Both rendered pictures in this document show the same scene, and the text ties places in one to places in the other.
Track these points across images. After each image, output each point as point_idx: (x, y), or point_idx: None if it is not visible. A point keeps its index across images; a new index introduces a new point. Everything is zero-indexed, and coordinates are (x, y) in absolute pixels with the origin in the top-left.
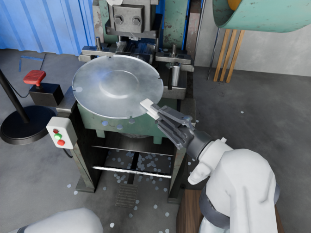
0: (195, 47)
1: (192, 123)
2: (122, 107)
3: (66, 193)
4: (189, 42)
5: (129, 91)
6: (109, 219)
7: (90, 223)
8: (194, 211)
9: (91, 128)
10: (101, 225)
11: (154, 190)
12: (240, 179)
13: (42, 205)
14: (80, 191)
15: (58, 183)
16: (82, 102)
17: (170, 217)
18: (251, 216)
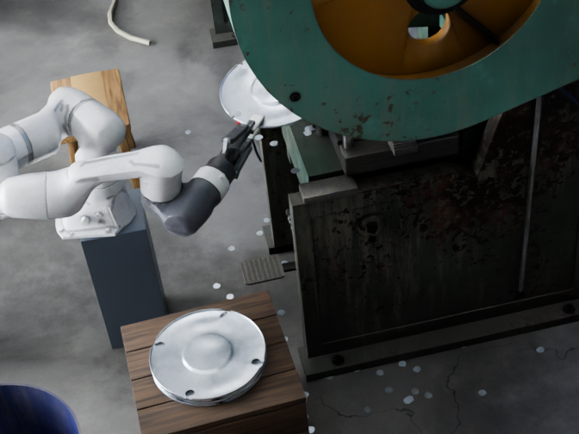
0: (531, 158)
1: (302, 195)
2: (241, 105)
3: (253, 224)
4: (488, 130)
5: (265, 100)
6: (236, 290)
7: (109, 123)
8: (237, 306)
9: (283, 137)
10: (115, 135)
11: None
12: (144, 150)
13: (223, 208)
14: (264, 237)
15: (264, 207)
16: (229, 77)
17: None
18: (120, 158)
